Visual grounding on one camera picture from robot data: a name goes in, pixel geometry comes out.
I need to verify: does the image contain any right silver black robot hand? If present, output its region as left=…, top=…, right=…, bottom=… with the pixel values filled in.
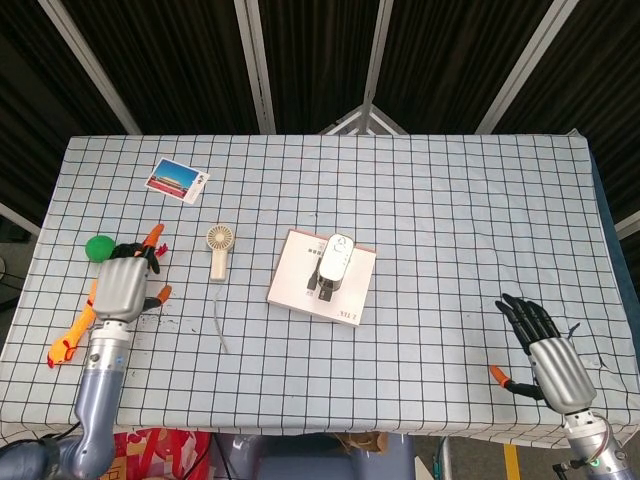
left=489, top=293, right=598, bottom=416

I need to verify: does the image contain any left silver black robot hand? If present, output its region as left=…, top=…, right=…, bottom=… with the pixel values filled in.
left=92, top=242, right=173, bottom=325

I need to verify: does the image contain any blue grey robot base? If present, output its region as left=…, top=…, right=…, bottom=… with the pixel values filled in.
left=214, top=432, right=416, bottom=480

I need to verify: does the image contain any small white handheld fan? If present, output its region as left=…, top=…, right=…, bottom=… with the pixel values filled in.
left=206, top=224, right=236, bottom=284

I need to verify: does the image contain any green ball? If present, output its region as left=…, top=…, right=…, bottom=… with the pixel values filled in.
left=84, top=233, right=117, bottom=264

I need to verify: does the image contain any yellow rubber chicken toy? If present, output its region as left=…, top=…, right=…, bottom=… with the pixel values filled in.
left=47, top=223, right=169, bottom=370

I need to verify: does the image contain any palace photo postcard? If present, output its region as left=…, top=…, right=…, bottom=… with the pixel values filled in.
left=144, top=157, right=211, bottom=206

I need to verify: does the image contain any red printed bag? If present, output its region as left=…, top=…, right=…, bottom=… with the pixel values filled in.
left=110, top=427, right=215, bottom=480

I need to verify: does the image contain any white pink book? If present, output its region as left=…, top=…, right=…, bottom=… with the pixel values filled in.
left=266, top=228, right=377, bottom=329

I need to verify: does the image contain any blue grid checked tablecloth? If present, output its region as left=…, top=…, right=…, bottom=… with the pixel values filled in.
left=0, top=130, right=640, bottom=449

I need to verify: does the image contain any brown paper bag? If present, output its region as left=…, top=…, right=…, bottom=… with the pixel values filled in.
left=333, top=432, right=389, bottom=455

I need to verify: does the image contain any white charger device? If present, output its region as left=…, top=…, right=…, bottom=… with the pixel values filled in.
left=305, top=232, right=356, bottom=303

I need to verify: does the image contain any grey fan wrist strap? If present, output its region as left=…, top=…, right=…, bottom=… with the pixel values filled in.
left=212, top=282, right=232, bottom=355

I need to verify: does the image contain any white divider frame post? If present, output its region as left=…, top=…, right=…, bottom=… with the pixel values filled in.
left=0, top=201, right=42, bottom=237
left=476, top=0, right=580, bottom=135
left=38, top=0, right=143, bottom=135
left=233, top=0, right=277, bottom=134
left=614, top=211, right=640, bottom=240
left=319, top=0, right=409, bottom=135

